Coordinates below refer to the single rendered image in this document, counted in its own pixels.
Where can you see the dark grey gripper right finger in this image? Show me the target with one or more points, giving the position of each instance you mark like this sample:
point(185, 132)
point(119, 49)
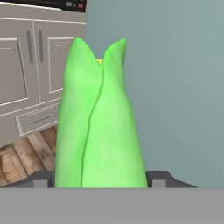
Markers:
point(163, 179)

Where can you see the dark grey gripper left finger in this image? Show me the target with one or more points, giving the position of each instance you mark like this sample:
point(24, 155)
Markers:
point(40, 178)

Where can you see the black microwave oven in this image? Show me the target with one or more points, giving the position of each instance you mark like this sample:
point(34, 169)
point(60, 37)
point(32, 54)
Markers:
point(62, 3)

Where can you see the green corn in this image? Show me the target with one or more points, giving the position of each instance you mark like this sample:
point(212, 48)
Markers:
point(102, 131)

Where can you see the beige drawer front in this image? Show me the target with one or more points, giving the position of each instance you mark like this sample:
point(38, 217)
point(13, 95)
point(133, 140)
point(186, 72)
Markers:
point(36, 118)

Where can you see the beige cupboard door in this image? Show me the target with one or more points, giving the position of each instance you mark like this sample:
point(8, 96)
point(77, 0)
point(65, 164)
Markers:
point(55, 61)
point(14, 64)

